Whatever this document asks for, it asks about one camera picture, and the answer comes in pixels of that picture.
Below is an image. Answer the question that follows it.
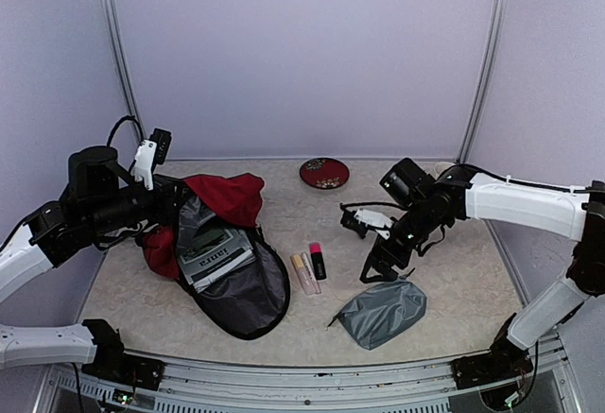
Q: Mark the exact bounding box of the pink highlighter pen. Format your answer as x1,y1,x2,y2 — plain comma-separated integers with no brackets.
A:
309,242,327,281

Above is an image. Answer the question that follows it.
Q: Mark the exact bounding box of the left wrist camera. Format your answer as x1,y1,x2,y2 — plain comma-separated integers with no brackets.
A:
121,128,172,191

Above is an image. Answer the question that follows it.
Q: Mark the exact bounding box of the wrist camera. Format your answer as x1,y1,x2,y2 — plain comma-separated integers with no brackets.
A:
339,203,394,240
121,128,172,191

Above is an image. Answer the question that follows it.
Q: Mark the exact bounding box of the left aluminium frame post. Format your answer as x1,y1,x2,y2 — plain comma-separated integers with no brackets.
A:
101,0,145,143

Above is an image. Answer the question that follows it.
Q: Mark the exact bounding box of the aluminium frame post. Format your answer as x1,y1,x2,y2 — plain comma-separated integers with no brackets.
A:
456,0,508,163
101,0,145,143

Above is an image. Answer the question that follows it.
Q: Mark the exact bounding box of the ianra magazine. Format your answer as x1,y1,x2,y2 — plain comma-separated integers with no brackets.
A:
176,226,256,292

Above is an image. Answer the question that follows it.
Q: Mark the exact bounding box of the beige highlighter pen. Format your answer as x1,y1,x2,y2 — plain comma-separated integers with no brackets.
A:
290,254,316,296

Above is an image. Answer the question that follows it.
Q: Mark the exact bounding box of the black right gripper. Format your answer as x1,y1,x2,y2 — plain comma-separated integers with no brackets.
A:
359,198,441,284

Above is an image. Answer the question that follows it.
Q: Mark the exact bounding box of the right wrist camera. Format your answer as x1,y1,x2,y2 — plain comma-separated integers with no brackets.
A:
339,203,394,240

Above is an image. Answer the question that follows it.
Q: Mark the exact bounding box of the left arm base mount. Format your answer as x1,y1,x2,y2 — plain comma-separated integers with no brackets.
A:
81,318,164,391

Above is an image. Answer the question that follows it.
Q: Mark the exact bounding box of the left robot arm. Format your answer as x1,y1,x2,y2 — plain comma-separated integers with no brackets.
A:
1,140,182,380

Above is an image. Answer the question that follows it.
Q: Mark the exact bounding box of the grey pencil pouch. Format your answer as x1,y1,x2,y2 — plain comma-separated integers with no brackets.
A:
327,277,427,351

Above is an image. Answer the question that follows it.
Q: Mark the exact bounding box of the right aluminium frame post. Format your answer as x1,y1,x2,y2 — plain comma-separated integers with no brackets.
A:
456,0,508,163

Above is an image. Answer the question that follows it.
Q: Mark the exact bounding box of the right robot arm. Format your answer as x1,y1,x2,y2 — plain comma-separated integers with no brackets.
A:
353,158,604,379

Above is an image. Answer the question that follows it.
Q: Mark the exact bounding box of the red student backpack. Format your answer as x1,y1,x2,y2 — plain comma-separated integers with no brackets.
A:
136,173,290,340

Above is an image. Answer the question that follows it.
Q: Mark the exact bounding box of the aluminium front rail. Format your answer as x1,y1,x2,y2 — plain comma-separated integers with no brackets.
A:
32,334,587,412

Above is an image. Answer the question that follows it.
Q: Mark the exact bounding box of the white ceramic mug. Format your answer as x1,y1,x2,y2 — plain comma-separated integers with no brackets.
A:
434,162,456,176

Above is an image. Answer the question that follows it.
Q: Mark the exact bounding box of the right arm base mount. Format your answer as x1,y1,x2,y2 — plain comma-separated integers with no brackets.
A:
451,314,534,389

